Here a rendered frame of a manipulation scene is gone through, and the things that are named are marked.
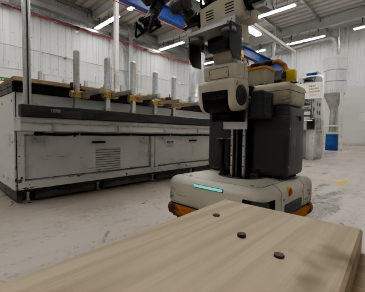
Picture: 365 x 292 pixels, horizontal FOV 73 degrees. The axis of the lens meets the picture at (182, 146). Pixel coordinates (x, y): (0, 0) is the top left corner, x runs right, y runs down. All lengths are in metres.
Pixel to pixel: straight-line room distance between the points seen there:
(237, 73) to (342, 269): 1.16
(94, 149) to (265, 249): 2.18
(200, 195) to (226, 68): 0.67
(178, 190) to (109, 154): 1.12
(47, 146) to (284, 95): 1.72
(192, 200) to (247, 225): 1.13
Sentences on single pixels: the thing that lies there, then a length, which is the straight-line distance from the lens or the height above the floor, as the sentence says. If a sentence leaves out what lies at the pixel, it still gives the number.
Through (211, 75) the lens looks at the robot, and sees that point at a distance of 1.38.
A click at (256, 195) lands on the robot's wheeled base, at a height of 0.26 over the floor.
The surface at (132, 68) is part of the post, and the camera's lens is 2.30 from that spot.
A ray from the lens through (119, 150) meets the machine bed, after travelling 2.45.
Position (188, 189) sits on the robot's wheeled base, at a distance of 1.38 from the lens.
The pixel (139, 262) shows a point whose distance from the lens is 0.18.
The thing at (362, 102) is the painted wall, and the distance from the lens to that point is 12.08.
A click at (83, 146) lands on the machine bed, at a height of 0.40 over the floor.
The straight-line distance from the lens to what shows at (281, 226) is 0.26.
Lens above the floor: 0.53
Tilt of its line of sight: 3 degrees down
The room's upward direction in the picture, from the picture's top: 1 degrees clockwise
